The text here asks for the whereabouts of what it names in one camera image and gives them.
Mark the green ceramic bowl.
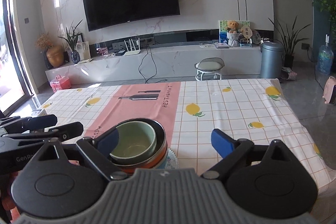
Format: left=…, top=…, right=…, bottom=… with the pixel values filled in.
left=110, top=121, right=157, bottom=165

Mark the orange steel bowl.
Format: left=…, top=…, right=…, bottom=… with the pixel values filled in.
left=109, top=118, right=168, bottom=174

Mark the clear glass floral plate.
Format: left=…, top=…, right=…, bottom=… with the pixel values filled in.
left=164, top=148, right=179, bottom=169

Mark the blue steel bowl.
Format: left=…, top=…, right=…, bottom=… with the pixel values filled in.
left=126, top=148, right=169, bottom=175

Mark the pink storage box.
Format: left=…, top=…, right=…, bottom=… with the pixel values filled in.
left=50, top=75, right=71, bottom=93

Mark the golden round vase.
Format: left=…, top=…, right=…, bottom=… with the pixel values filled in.
left=46, top=45, right=64, bottom=68

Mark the white round stool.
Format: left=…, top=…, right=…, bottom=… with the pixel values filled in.
left=194, top=57, right=225, bottom=81

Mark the white marble tv cabinet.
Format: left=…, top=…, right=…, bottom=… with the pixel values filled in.
left=46, top=45, right=261, bottom=85

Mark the blue vase with plant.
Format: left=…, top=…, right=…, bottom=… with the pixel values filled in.
left=59, top=20, right=82, bottom=64

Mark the grey metal trash can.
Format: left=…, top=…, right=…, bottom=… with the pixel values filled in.
left=260, top=41, right=284, bottom=79

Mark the white wifi router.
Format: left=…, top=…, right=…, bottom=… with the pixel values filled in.
left=124, top=39, right=141, bottom=56

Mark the pink space heater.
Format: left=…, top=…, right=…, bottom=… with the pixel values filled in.
left=322, top=76, right=336, bottom=105

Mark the teddy bear in basket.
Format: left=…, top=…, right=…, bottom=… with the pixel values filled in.
left=226, top=20, right=241, bottom=47

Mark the green painted picture board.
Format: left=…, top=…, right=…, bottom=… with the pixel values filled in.
left=219, top=20, right=252, bottom=47

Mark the tall leafy floor plant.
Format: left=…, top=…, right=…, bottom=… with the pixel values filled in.
left=269, top=16, right=311, bottom=69

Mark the blue water jug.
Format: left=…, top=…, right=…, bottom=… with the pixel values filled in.
left=316, top=34, right=334, bottom=75

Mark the black power cable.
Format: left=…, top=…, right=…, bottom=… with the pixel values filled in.
left=138, top=45, right=169, bottom=84

